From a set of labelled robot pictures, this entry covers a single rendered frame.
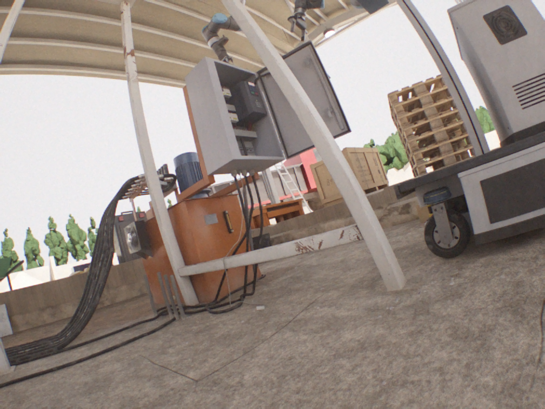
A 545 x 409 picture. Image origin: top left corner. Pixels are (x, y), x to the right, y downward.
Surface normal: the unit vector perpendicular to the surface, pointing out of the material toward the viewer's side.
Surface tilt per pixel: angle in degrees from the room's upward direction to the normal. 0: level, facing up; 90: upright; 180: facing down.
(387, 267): 93
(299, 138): 90
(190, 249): 90
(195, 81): 90
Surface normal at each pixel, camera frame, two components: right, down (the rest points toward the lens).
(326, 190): -0.72, 0.17
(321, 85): -0.52, 0.09
